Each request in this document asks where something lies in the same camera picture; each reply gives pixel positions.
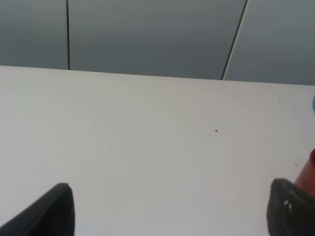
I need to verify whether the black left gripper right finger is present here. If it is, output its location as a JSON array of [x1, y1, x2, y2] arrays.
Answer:
[[267, 178, 315, 236]]

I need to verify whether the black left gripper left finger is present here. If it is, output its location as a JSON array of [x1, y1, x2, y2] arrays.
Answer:
[[0, 183, 75, 236]]

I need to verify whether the teal translucent plastic cup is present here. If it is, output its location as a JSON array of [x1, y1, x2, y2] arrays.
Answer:
[[312, 95, 315, 114]]

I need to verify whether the red plastic cup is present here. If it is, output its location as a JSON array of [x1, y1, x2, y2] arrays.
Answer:
[[295, 149, 315, 198]]

